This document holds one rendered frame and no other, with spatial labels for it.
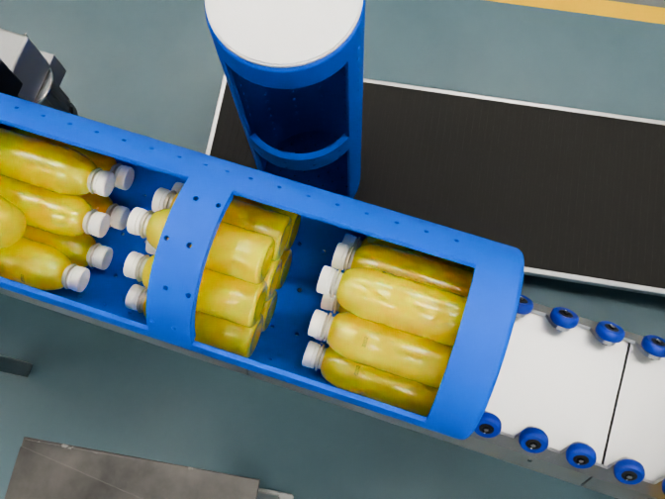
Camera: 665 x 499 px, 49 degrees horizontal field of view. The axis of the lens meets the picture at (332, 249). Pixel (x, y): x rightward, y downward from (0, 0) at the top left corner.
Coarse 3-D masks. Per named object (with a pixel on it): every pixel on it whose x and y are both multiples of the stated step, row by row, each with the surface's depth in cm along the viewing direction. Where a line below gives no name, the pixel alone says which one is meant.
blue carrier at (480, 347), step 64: (64, 128) 104; (128, 192) 125; (192, 192) 99; (256, 192) 100; (320, 192) 104; (192, 256) 96; (320, 256) 121; (448, 256) 97; (512, 256) 99; (128, 320) 104; (192, 320) 99; (512, 320) 92; (320, 384) 101; (448, 384) 93
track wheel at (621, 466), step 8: (616, 464) 113; (624, 464) 112; (632, 464) 111; (640, 464) 112; (616, 472) 113; (624, 472) 112; (632, 472) 112; (640, 472) 111; (624, 480) 113; (632, 480) 113; (640, 480) 112
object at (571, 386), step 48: (0, 288) 134; (144, 336) 130; (528, 336) 122; (576, 336) 122; (288, 384) 128; (528, 384) 120; (576, 384) 120; (624, 384) 120; (432, 432) 125; (576, 432) 118; (624, 432) 118; (576, 480) 123
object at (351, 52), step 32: (352, 32) 127; (224, 64) 136; (256, 64) 126; (320, 64) 126; (352, 64) 136; (256, 96) 180; (288, 96) 193; (320, 96) 194; (352, 96) 149; (256, 128) 191; (288, 128) 210; (320, 128) 214; (352, 128) 163; (256, 160) 181; (288, 160) 165; (320, 160) 167; (352, 160) 182; (352, 192) 205
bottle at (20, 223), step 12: (0, 204) 103; (12, 204) 108; (0, 216) 103; (12, 216) 106; (24, 216) 110; (0, 228) 104; (12, 228) 107; (24, 228) 109; (0, 240) 106; (12, 240) 108
